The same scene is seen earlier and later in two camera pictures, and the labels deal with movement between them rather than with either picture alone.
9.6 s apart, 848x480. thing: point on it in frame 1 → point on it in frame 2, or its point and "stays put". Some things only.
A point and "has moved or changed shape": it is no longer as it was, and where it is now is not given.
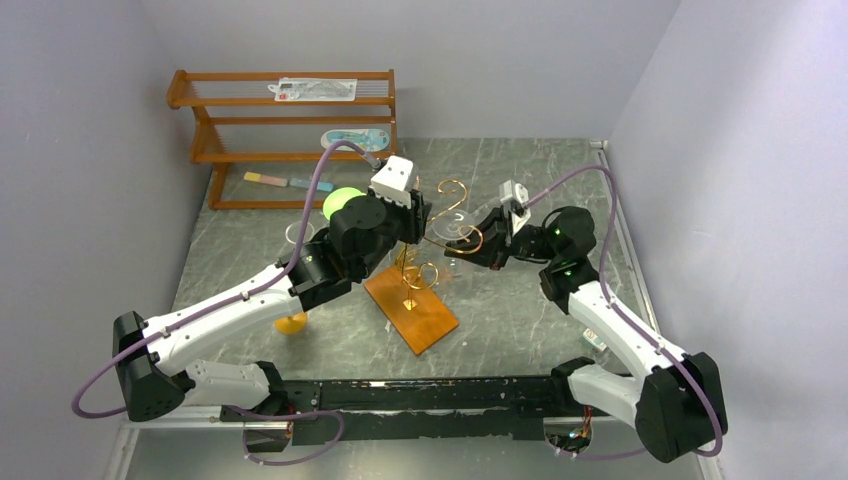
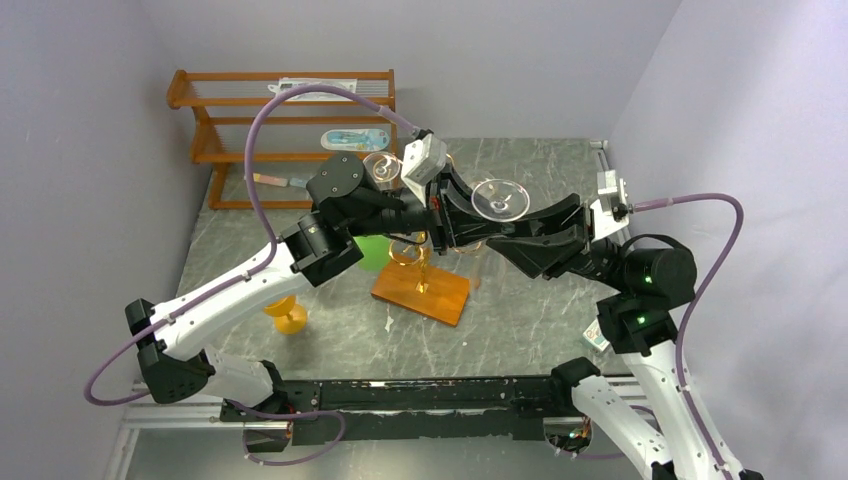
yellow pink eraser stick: x=265 y=179 stays put
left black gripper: x=416 y=218 → x=453 y=219
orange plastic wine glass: x=288 y=325 stays put
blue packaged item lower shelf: x=371 y=140 stays put
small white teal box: x=591 y=336 stays put
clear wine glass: x=451 y=226 has moved or changed shape
